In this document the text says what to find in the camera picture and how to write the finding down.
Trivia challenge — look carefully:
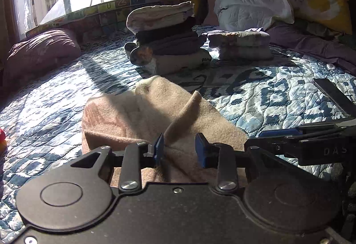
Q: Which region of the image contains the floral folded garment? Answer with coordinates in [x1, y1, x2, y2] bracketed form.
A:
[206, 29, 270, 47]

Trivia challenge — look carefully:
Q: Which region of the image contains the beige fleece sweater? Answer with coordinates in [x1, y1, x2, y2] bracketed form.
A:
[81, 76, 247, 184]

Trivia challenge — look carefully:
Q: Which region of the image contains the yellow cartoon cushion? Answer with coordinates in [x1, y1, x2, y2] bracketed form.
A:
[292, 0, 352, 35]

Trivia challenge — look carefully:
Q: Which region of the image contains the white pillow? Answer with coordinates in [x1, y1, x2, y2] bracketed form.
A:
[214, 0, 294, 32]

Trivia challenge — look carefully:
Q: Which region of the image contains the red yellow folded item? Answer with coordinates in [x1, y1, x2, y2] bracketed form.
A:
[0, 128, 7, 156]

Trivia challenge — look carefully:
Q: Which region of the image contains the white panda folded garment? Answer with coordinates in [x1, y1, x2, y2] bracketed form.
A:
[143, 49, 212, 76]

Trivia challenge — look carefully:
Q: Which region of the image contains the black smartphone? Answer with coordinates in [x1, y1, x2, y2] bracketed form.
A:
[313, 78, 356, 118]

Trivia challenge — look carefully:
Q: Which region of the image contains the blue patterned quilt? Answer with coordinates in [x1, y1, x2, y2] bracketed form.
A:
[1, 32, 355, 243]

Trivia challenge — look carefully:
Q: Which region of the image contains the colourful alphabet play mat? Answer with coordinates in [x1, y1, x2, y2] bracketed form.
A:
[25, 0, 161, 40]

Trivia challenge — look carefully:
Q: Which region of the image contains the pale folded garment bottom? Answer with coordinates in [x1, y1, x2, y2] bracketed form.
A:
[218, 45, 273, 61]

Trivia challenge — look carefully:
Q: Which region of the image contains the purple rolled duvet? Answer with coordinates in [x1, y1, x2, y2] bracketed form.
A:
[3, 29, 81, 89]

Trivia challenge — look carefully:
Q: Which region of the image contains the black folded garment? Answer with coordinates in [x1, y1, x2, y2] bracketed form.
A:
[135, 17, 196, 45]

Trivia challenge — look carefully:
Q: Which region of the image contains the cream folded garment on top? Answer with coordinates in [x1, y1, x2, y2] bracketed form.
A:
[126, 1, 194, 34]

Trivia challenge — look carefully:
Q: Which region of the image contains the grey folded garment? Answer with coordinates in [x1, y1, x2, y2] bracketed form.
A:
[124, 32, 207, 67]

